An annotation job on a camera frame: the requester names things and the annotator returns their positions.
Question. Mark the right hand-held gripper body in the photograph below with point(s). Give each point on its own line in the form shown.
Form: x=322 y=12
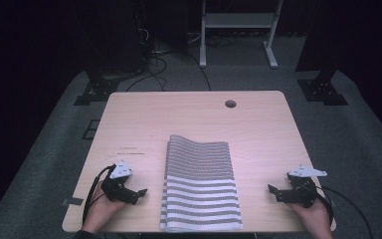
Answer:
x=301 y=194

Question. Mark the dark equipment cabinet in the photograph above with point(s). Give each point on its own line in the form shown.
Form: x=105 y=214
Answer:
x=116 y=36

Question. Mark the person's left hand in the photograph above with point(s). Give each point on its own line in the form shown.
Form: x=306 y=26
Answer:
x=101 y=209

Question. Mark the white metal stand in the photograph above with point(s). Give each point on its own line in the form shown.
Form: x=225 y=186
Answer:
x=238 y=20

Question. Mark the grey tape strip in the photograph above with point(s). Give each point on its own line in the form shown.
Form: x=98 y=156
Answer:
x=73 y=201
x=333 y=202

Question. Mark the black stand base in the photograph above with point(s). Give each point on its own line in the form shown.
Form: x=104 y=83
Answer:
x=96 y=91
x=323 y=91

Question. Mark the person's right hand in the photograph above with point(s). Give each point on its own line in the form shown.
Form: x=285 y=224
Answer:
x=316 y=222

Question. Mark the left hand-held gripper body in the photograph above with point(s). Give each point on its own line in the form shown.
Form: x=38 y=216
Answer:
x=116 y=189

